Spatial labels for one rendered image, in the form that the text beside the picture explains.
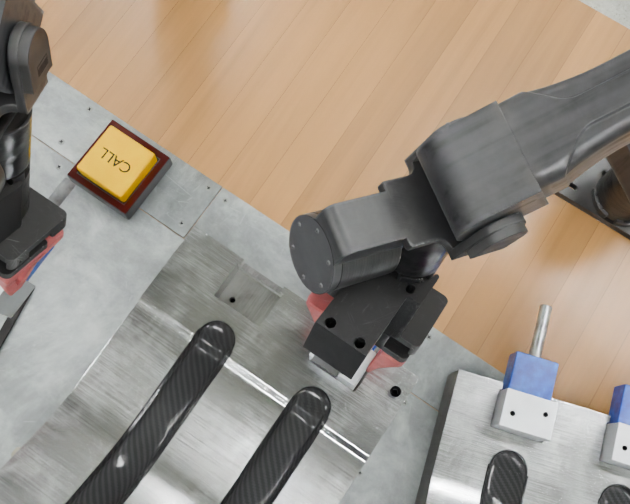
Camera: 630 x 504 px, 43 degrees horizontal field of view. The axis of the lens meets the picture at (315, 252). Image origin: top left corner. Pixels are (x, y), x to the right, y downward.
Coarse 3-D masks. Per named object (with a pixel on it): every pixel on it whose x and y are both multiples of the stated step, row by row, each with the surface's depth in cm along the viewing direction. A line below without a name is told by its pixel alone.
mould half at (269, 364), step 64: (192, 256) 77; (128, 320) 75; (192, 320) 75; (128, 384) 74; (256, 384) 74; (320, 384) 74; (384, 384) 74; (64, 448) 71; (192, 448) 73; (256, 448) 73; (320, 448) 73
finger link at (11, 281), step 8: (48, 240) 65; (56, 240) 65; (40, 248) 64; (48, 248) 65; (32, 256) 63; (40, 256) 67; (0, 264) 62; (24, 264) 63; (32, 264) 68; (0, 272) 61; (8, 272) 62; (16, 272) 62; (24, 272) 68; (0, 280) 63; (8, 280) 62; (16, 280) 69; (24, 280) 69; (8, 288) 67; (16, 288) 69
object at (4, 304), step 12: (60, 192) 72; (60, 204) 73; (48, 252) 73; (36, 264) 72; (0, 288) 68; (24, 288) 72; (0, 300) 69; (12, 300) 71; (24, 300) 73; (0, 312) 70; (12, 312) 72
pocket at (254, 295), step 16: (240, 272) 79; (256, 272) 78; (224, 288) 78; (240, 288) 79; (256, 288) 79; (272, 288) 78; (240, 304) 79; (256, 304) 79; (272, 304) 79; (256, 320) 78
